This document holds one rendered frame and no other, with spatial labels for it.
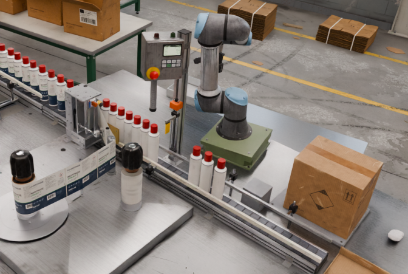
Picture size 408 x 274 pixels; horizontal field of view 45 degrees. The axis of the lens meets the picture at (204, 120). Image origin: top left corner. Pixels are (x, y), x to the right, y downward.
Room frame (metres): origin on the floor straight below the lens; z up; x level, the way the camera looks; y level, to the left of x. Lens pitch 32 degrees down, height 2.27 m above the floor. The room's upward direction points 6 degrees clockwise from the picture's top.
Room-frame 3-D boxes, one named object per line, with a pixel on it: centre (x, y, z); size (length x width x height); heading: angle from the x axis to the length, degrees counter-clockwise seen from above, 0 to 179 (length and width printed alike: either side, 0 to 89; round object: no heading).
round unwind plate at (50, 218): (1.41, 0.65, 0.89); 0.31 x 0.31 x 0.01
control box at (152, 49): (1.94, 0.21, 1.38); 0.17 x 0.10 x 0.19; 111
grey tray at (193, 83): (2.38, 0.06, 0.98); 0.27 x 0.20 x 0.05; 64
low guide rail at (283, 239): (1.61, -0.05, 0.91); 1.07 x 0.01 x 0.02; 56
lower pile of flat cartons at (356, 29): (6.01, -1.70, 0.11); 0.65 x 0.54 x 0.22; 63
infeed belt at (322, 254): (1.81, 0.17, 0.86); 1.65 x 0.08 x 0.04; 56
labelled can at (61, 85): (2.21, 0.76, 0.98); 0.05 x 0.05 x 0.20
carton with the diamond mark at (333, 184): (1.67, -0.58, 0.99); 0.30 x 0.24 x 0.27; 57
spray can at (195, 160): (1.70, 0.02, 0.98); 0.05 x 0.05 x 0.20
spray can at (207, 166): (1.67, -0.03, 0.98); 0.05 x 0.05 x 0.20
